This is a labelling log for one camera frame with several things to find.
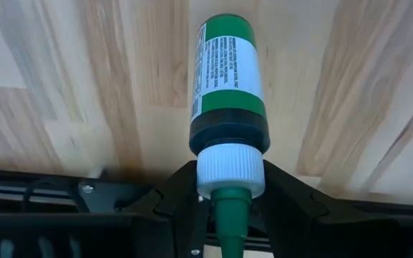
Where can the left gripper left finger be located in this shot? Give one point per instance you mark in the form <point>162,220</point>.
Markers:
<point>170,215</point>

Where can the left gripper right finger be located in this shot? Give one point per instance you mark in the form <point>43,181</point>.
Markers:
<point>292,215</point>

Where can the large green food coloring bottle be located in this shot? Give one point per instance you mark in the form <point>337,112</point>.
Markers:
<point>228,64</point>

